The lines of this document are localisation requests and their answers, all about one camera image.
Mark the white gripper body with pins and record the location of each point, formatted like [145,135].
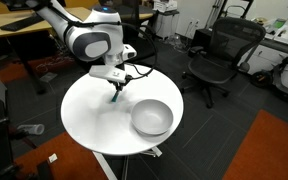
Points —
[107,73]

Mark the teal marker pen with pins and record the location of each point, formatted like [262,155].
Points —
[115,96]

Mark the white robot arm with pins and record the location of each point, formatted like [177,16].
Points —
[84,40]

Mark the grey round bowl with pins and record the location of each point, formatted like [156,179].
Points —
[144,113]

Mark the black padded office chair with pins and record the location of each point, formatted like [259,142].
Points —
[144,50]

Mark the grey power strip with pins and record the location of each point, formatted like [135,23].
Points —
[48,77]

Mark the light wooden desk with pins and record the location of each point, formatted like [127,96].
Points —
[4,21]
[146,15]

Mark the white drawer unit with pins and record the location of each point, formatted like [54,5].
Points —
[167,25]

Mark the white table base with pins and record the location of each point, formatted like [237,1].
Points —
[100,163]

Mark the black mesh office chair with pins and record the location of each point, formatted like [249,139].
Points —
[207,66]

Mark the white printer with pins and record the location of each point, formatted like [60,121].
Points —
[165,5]

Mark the clear plastic bottle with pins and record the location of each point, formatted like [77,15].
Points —
[32,129]

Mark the black speaker box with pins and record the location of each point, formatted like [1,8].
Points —
[200,36]

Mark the small white paper tag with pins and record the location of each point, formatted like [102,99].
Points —
[53,158]

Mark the black computer keyboard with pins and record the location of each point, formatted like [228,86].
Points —
[17,25]

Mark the black stand leg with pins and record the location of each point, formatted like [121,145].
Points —
[45,170]

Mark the black computer monitor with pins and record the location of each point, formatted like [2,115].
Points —
[7,2]

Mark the black electric scooter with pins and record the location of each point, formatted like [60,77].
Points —
[262,79]

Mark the white low cabinet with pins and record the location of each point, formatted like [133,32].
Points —
[265,65]

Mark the green box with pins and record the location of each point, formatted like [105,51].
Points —
[279,23]

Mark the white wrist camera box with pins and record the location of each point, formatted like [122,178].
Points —
[129,52]

